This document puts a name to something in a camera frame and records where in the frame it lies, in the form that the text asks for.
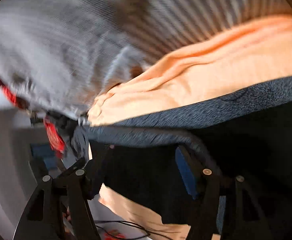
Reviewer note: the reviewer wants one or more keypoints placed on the red fabric at left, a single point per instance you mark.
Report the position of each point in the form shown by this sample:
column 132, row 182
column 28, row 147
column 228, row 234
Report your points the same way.
column 1, row 89

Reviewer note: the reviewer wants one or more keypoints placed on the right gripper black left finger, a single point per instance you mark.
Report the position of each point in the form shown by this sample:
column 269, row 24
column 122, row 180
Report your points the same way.
column 42, row 217

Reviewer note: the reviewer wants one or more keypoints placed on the red patterned bag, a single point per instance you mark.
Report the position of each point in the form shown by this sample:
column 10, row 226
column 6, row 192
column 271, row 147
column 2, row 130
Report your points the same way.
column 55, row 140

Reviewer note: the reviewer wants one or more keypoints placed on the peach bear-pattern blanket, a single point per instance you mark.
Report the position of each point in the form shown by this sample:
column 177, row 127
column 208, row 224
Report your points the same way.
column 251, row 53

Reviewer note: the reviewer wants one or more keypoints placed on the grey white striped duvet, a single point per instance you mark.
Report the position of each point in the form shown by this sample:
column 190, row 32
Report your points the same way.
column 59, row 55

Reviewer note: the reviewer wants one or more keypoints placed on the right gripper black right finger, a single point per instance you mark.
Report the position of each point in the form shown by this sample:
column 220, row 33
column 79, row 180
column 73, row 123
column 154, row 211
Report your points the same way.
column 224, row 207

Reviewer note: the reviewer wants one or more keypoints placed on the black pants blue side stripe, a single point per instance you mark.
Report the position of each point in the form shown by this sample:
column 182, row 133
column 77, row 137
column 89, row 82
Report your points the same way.
column 247, row 133

